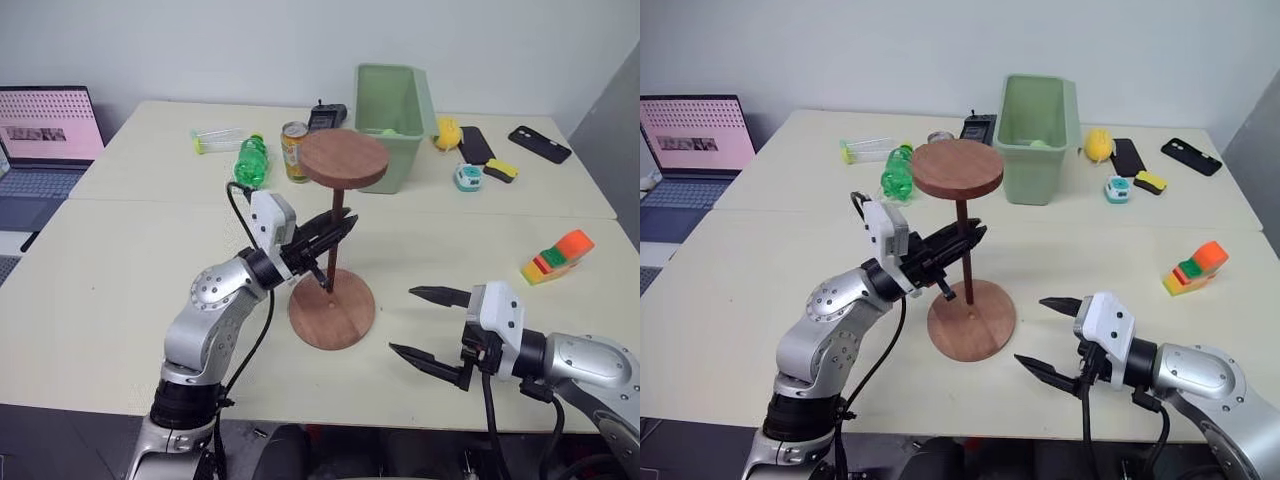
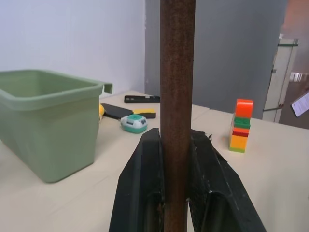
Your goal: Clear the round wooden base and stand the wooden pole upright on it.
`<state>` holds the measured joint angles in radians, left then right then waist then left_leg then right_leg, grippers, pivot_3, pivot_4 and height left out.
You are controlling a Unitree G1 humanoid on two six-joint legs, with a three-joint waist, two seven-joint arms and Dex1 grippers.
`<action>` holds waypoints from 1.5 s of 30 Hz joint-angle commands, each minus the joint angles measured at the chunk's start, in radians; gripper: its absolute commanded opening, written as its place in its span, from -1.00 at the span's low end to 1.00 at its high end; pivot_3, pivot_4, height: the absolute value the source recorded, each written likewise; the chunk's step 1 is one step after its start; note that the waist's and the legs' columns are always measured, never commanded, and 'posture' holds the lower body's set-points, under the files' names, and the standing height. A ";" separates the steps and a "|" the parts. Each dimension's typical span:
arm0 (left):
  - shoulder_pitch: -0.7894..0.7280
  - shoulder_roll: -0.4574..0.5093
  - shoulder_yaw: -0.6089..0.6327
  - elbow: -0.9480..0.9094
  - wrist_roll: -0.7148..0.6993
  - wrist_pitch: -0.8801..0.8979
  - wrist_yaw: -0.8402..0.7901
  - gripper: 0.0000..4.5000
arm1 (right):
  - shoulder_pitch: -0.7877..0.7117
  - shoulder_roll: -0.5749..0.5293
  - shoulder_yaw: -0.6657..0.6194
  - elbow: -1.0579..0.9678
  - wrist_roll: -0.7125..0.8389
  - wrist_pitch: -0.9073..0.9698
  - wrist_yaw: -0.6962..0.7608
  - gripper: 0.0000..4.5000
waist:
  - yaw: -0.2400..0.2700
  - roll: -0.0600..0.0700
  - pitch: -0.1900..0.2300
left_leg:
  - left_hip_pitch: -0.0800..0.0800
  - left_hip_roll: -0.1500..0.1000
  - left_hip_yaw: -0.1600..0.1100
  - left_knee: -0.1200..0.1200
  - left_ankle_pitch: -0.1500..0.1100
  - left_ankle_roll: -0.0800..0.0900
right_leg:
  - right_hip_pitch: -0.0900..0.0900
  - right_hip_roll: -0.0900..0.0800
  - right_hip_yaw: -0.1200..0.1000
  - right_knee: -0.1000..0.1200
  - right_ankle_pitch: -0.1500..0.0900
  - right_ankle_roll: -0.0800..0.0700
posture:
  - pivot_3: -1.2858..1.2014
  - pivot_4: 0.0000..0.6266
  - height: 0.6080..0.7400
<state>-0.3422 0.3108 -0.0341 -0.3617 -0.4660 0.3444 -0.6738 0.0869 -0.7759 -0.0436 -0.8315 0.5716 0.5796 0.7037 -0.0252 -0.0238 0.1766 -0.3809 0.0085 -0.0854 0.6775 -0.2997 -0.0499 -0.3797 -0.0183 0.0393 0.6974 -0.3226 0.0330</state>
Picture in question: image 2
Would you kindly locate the white glass door frame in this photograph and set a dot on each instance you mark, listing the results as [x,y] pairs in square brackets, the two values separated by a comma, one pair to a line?
[280,79]

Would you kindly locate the teal white tape measure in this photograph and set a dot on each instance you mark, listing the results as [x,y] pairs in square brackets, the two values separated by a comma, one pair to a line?
[134,123]

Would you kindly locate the green plastic bin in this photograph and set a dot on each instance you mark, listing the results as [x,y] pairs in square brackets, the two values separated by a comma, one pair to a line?
[46,123]

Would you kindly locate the black flat phone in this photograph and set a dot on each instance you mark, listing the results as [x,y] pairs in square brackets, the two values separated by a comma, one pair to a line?
[117,111]

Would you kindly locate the black flat remote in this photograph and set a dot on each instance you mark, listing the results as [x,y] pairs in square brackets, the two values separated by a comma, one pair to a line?
[142,99]

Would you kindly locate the colourful stacked block tower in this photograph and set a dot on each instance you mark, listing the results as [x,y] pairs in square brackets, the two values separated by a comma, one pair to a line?
[241,128]

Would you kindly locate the black yellow whiteboard eraser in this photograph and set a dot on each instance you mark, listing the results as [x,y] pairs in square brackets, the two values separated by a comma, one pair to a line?
[145,112]

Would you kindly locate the tilted phone screen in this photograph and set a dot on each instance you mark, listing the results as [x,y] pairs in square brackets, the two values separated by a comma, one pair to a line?
[300,104]

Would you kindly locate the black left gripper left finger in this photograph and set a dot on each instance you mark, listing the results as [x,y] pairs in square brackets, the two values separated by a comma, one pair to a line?
[142,178]

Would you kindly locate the yellow round ball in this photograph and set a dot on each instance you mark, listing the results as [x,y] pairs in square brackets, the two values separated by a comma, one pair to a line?
[101,111]

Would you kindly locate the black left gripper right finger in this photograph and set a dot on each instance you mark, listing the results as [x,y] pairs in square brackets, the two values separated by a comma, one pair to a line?
[217,188]

